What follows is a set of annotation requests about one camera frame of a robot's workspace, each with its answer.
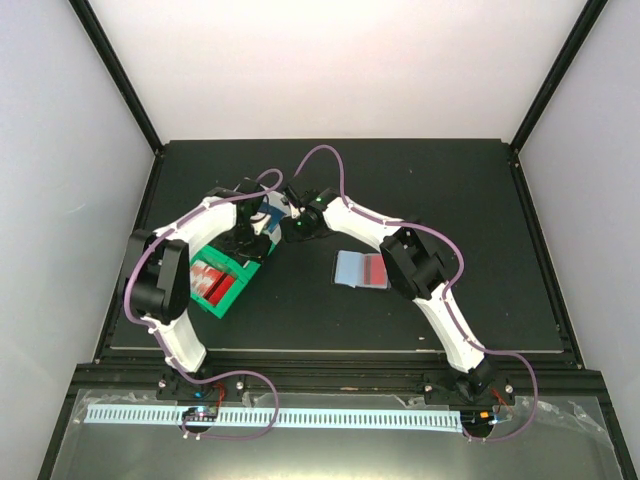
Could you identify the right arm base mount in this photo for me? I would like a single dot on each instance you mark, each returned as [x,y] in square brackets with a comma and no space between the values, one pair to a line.
[452,388]

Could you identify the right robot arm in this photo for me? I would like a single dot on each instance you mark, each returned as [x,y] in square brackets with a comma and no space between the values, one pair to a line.
[415,268]

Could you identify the black aluminium front rail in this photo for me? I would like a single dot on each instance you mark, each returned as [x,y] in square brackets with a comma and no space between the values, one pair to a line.
[335,377]

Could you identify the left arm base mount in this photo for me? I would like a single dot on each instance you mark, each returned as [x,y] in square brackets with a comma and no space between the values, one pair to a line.
[200,387]

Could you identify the black frame post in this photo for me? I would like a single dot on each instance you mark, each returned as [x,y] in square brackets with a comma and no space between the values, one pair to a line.
[99,39]
[569,50]

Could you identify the left small circuit board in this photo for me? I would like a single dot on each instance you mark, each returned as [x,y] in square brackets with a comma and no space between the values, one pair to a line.
[200,414]

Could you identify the blue cards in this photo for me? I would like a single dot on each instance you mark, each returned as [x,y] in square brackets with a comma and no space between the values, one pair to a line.
[276,216]

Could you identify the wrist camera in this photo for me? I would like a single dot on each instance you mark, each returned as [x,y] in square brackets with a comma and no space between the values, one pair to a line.
[260,223]
[292,196]

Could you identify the right small circuit board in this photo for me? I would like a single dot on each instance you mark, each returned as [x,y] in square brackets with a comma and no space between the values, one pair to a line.
[478,418]

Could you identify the red credit card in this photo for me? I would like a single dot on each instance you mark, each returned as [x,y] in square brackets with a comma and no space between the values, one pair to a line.
[374,272]

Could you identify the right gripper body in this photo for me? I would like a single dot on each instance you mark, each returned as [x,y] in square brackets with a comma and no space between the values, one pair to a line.
[302,230]

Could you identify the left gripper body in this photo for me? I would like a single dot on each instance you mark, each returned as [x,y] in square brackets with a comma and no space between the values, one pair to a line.
[244,243]

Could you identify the green plastic bin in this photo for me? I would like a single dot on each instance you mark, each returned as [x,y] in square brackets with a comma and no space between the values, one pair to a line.
[217,280]

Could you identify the white slotted cable duct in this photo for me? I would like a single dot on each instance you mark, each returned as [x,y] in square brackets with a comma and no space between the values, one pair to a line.
[293,418]

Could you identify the left black frame post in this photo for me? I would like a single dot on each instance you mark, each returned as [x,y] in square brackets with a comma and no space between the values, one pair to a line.
[99,39]

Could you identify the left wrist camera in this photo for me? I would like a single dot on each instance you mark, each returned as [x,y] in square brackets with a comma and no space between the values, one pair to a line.
[260,223]

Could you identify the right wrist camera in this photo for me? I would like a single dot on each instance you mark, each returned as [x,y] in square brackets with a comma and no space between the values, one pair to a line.
[292,196]

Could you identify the clear white plastic bin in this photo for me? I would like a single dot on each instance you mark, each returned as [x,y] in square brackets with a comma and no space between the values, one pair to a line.
[278,200]

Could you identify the right black frame post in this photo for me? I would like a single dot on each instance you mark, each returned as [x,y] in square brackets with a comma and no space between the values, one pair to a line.
[569,50]

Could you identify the small circuit board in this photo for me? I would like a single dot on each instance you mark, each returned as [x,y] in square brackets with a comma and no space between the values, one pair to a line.
[478,418]
[200,414]

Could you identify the clear acrylic sheet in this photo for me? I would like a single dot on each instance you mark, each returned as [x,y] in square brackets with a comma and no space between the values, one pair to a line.
[553,439]

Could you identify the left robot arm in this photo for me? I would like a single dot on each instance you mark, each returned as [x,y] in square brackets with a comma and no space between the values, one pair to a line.
[155,276]

